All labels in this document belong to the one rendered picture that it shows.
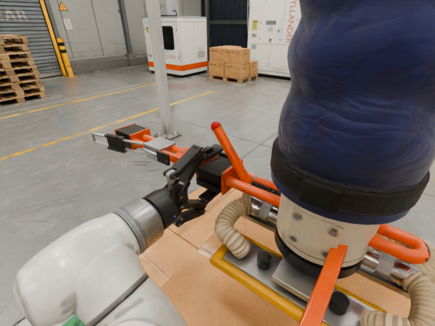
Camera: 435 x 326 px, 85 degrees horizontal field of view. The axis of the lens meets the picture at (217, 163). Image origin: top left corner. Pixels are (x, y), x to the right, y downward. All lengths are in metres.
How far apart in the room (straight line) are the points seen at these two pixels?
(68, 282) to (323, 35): 0.42
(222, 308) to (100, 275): 0.37
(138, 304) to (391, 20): 0.43
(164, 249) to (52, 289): 0.97
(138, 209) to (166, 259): 0.87
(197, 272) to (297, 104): 0.54
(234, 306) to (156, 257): 0.70
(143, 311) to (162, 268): 0.89
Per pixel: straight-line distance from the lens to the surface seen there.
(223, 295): 0.70
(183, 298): 0.70
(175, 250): 1.32
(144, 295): 0.40
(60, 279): 0.39
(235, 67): 7.35
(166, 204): 0.46
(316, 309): 0.36
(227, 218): 0.52
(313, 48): 0.32
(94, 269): 0.39
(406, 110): 0.32
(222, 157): 0.61
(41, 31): 9.80
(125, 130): 0.80
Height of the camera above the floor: 1.55
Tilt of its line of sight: 31 degrees down
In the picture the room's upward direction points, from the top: straight up
